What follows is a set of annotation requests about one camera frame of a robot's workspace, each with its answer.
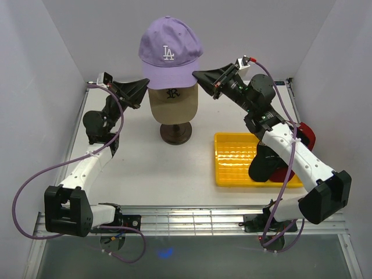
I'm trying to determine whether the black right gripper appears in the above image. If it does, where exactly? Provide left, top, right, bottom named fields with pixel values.
left=191, top=64, right=254, bottom=114

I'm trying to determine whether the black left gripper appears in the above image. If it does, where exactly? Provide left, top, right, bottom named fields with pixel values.
left=102, top=79, right=151, bottom=133

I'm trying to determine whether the beige R baseball cap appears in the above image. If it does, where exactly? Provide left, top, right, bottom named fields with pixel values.
left=148, top=84, right=198, bottom=125

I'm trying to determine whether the purple LA baseball cap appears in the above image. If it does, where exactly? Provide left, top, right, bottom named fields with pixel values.
left=138, top=16, right=203, bottom=90

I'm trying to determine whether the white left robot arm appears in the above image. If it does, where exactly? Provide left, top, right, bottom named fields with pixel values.
left=44, top=74, right=149, bottom=237

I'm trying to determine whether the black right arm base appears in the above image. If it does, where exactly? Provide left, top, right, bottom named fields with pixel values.
left=238, top=213, right=291, bottom=233

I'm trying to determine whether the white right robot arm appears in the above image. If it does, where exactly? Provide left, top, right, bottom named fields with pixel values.
left=192, top=63, right=352, bottom=231

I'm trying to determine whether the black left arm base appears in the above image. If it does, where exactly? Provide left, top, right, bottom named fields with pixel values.
left=119, top=214, right=142, bottom=231

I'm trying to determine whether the yellow plastic tray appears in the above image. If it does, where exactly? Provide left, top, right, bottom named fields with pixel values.
left=213, top=132, right=305, bottom=189

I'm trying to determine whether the black cap in tray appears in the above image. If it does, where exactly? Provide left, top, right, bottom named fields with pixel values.
left=248, top=144, right=282, bottom=183

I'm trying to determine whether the red baseball cap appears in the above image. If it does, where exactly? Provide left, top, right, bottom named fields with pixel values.
left=269, top=122, right=316, bottom=183

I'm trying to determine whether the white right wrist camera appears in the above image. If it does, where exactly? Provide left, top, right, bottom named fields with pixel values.
left=235, top=55, right=256, bottom=73

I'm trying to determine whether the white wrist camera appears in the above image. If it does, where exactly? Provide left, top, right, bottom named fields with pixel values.
left=235, top=55, right=256, bottom=73
left=95, top=72, right=113, bottom=87

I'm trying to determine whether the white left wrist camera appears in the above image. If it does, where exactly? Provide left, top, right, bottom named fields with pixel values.
left=95, top=72, right=113, bottom=87

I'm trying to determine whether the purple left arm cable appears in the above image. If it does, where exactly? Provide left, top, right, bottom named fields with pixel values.
left=11, top=84, right=148, bottom=264

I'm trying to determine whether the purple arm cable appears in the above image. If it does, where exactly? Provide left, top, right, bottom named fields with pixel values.
left=260, top=59, right=306, bottom=253
left=11, top=84, right=148, bottom=264

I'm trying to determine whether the aluminium front rail frame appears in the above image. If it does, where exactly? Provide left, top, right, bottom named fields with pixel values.
left=24, top=92, right=366, bottom=278

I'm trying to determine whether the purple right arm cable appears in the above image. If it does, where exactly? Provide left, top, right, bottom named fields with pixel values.
left=260, top=59, right=306, bottom=253

